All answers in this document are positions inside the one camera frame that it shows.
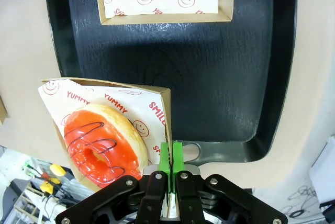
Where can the white box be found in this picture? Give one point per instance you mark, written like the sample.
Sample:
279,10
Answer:
324,171

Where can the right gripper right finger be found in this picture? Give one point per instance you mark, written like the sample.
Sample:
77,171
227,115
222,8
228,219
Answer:
193,197

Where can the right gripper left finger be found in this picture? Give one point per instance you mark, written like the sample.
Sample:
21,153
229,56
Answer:
146,197

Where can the yellow and orange plug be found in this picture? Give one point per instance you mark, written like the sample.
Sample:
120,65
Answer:
48,187

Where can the black plastic serving tray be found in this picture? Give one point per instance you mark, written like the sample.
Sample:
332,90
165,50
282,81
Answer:
209,77

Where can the red glazed striped donut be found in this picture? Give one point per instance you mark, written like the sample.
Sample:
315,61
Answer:
86,135

